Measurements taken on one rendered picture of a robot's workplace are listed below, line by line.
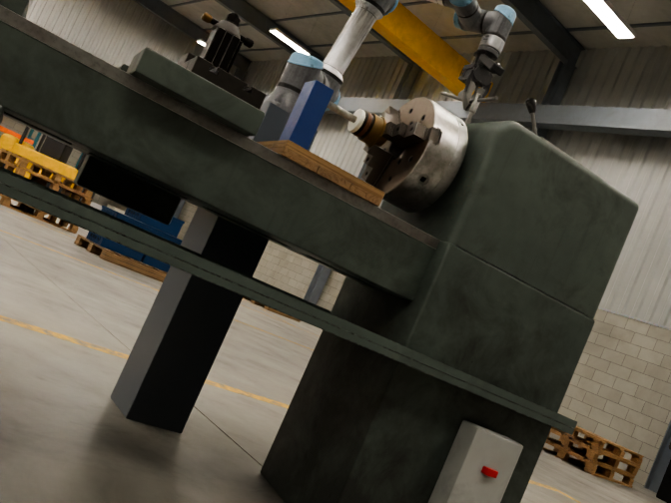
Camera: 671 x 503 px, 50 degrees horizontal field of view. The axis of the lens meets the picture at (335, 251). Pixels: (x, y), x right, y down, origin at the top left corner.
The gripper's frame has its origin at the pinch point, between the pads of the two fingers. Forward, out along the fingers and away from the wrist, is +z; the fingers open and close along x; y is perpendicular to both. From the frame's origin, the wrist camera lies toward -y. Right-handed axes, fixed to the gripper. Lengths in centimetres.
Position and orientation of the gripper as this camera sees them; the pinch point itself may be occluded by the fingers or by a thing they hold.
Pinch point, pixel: (467, 106)
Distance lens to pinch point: 238.4
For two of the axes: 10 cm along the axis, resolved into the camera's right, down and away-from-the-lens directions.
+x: -8.1, -4.0, -4.4
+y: -4.2, -1.2, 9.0
